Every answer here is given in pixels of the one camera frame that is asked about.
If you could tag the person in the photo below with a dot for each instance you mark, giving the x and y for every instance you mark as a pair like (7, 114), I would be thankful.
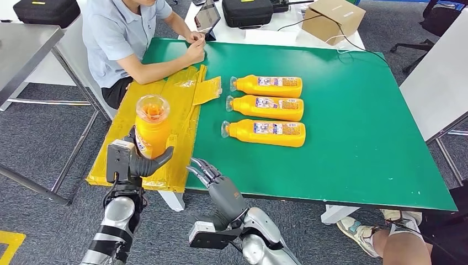
(402, 248)
(109, 36)

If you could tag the person's left hand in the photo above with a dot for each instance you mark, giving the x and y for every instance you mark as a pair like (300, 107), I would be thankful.
(193, 36)

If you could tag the yellow floor marking tape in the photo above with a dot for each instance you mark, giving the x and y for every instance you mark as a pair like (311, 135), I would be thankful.
(7, 241)

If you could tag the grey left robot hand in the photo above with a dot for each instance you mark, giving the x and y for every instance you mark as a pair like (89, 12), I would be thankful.
(146, 168)

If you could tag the black office chair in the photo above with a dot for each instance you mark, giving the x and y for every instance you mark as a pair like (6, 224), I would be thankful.
(435, 22)

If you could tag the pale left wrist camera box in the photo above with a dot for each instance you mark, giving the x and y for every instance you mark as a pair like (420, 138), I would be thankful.
(118, 161)

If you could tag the green table mat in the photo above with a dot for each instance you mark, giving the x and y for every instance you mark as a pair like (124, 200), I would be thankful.
(347, 128)

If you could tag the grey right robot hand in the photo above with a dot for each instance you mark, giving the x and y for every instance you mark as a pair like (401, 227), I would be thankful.
(226, 199)

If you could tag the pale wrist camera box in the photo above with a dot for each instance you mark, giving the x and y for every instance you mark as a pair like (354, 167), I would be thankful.
(118, 161)
(208, 236)

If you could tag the person's right hand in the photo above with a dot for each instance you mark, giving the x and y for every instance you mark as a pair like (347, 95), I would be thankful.
(195, 53)

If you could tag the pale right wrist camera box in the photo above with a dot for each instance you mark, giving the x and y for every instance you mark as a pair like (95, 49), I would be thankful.
(208, 236)

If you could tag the brown cardboard box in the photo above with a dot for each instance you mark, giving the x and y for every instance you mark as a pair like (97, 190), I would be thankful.
(329, 20)

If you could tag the orange detergent bottle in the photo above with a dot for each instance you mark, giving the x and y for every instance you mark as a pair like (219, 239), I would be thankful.
(155, 135)
(241, 137)
(248, 87)
(245, 109)

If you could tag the black carrying case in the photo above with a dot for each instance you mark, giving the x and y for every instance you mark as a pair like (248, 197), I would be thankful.
(47, 12)
(246, 12)

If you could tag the white table leg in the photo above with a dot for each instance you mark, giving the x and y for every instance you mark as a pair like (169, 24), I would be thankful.
(338, 214)
(170, 201)

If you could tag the black tablet on stand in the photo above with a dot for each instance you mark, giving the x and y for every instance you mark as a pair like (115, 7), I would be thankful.
(206, 16)

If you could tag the yellow taped cardboard sheet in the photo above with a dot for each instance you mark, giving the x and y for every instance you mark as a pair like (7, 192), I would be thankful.
(117, 146)

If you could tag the steel table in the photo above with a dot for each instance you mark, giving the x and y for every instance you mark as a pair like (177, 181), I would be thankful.
(22, 47)

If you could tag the pale grey table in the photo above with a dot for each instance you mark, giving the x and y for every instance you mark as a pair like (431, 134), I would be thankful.
(438, 80)

